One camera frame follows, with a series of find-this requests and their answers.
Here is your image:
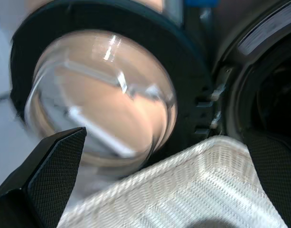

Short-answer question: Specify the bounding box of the metal door hinge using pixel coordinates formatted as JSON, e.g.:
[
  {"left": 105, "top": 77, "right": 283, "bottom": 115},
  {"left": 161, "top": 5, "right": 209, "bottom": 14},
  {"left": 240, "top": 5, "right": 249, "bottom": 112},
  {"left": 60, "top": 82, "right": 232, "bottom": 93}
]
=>
[{"left": 210, "top": 66, "right": 234, "bottom": 130}]

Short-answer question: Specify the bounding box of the round glass washer door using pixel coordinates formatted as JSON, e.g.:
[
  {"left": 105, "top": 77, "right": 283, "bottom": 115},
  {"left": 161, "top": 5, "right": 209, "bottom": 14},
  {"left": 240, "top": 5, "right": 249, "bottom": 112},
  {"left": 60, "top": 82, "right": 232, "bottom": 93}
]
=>
[{"left": 9, "top": 0, "right": 215, "bottom": 176}]

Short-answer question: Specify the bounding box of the pale woven basket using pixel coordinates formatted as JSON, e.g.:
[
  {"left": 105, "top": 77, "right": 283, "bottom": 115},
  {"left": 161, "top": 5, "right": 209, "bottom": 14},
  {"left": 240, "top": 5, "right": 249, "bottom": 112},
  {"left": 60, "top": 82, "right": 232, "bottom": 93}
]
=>
[{"left": 57, "top": 136, "right": 288, "bottom": 228}]

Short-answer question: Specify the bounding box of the white warning label sticker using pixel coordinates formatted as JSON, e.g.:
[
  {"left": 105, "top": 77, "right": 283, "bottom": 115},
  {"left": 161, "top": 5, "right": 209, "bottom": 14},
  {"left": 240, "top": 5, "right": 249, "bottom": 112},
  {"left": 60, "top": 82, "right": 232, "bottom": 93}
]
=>
[{"left": 237, "top": 9, "right": 291, "bottom": 55}]

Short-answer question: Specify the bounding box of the grey washing machine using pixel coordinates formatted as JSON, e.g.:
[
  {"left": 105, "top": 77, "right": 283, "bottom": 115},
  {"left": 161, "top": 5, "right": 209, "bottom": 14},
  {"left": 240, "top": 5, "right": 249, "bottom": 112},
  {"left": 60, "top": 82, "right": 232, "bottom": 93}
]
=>
[{"left": 183, "top": 0, "right": 291, "bottom": 143}]

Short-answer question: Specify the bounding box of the blue white washer sticker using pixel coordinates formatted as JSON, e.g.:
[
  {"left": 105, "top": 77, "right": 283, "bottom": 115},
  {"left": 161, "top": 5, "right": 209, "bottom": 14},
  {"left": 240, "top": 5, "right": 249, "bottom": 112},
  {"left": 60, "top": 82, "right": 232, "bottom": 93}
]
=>
[{"left": 183, "top": 0, "right": 219, "bottom": 8}]

